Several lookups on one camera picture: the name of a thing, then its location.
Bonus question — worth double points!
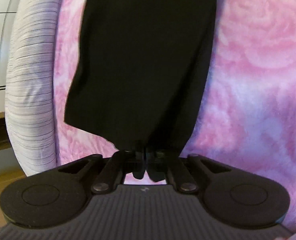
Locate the black trousers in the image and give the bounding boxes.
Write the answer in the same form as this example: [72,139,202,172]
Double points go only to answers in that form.
[64,0,217,157]

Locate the grey striped duvet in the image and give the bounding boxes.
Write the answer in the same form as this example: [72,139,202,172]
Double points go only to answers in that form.
[5,0,62,176]

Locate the pink rose bed blanket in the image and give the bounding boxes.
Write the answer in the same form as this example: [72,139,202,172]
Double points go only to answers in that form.
[54,0,296,231]

